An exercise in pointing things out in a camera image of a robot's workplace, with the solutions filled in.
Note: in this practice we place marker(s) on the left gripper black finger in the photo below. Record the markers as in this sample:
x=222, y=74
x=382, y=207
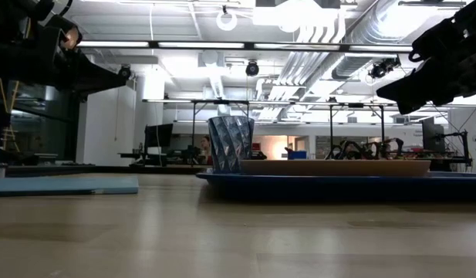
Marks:
x=95, y=77

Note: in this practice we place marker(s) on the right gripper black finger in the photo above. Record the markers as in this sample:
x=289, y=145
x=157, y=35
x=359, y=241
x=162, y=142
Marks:
x=415, y=89

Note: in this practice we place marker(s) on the orange round plate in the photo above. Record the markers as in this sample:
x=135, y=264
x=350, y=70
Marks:
x=334, y=168

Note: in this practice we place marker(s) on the dark faceted cup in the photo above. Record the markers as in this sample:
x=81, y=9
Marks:
x=230, y=143

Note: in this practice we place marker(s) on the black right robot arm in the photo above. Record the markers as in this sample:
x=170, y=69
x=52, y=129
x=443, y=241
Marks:
x=473, y=9

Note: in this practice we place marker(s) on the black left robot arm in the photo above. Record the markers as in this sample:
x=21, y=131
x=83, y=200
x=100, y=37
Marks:
x=10, y=38

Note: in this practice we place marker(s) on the blue plastic tray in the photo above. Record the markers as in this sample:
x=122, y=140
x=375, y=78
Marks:
x=338, y=187

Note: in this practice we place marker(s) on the distant person behind cup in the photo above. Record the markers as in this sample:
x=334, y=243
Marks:
x=206, y=148

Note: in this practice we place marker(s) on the tall black monitor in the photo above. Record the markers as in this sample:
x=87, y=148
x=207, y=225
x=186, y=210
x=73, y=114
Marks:
x=432, y=135

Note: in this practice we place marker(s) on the background robot arms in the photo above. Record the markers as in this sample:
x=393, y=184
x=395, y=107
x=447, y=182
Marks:
x=361, y=150

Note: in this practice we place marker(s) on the black computer monitor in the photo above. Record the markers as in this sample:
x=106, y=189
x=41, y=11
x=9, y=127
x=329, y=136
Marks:
x=158, y=135

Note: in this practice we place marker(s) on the light blue cutting board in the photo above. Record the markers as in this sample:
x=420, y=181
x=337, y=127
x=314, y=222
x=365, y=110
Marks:
x=60, y=186

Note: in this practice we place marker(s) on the small blue bin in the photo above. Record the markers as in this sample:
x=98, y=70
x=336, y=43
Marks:
x=297, y=155

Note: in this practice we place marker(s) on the overhead bar with light strips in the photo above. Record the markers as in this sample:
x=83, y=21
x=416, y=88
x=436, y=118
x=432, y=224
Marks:
x=249, y=46

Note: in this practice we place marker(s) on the black hanging camera cluster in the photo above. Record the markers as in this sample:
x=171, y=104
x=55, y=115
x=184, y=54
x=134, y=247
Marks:
x=382, y=68

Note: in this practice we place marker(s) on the black background station frame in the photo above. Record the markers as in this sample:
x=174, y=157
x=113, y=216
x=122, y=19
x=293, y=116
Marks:
x=330, y=105

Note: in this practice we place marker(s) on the black aluminium table frame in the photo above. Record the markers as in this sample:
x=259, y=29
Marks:
x=106, y=169

